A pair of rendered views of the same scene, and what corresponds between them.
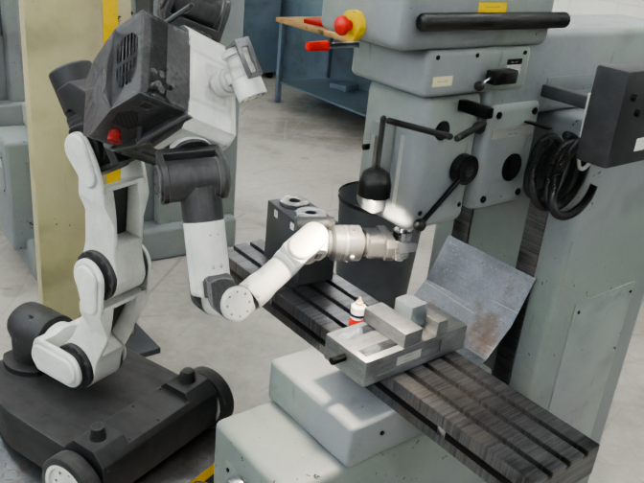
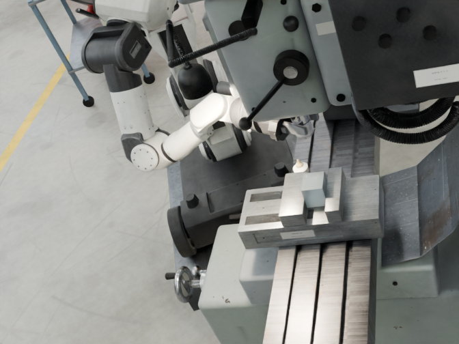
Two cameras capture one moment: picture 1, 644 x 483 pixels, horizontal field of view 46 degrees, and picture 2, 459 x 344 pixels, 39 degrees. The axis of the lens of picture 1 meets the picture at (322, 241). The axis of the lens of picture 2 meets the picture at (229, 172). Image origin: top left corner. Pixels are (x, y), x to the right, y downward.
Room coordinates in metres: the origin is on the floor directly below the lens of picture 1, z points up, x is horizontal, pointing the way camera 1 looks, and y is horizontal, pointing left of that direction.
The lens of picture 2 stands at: (1.05, -1.22, 2.12)
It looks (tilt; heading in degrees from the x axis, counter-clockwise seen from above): 38 degrees down; 67
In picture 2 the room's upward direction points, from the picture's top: 24 degrees counter-clockwise
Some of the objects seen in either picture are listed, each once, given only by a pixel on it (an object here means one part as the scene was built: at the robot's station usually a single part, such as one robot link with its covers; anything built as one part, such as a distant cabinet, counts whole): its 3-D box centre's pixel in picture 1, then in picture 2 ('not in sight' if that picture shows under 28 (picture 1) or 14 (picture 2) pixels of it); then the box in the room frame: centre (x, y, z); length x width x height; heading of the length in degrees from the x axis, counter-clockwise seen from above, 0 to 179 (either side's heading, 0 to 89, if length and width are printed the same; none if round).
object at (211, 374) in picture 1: (205, 397); not in sight; (2.01, 0.32, 0.50); 0.20 x 0.05 x 0.20; 59
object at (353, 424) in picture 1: (380, 382); (339, 237); (1.72, -0.19, 0.82); 0.50 x 0.35 x 0.12; 130
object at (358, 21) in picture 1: (353, 25); not in sight; (1.57, -0.02, 1.76); 0.06 x 0.02 x 0.06; 40
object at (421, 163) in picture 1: (416, 150); (274, 35); (1.72, -0.20, 1.47); 0.21 x 0.19 x 0.32; 40
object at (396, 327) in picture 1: (392, 324); (295, 198); (1.63, -0.19, 1.05); 0.15 x 0.06 x 0.04; 41
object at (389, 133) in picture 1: (378, 167); (228, 54); (1.65, -0.11, 1.45); 0.04 x 0.04 x 0.21; 40
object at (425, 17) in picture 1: (497, 20); not in sight; (1.63, -0.32, 1.79); 0.45 x 0.04 x 0.04; 130
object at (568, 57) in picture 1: (561, 59); not in sight; (2.04, -0.58, 1.66); 0.80 x 0.23 x 0.20; 130
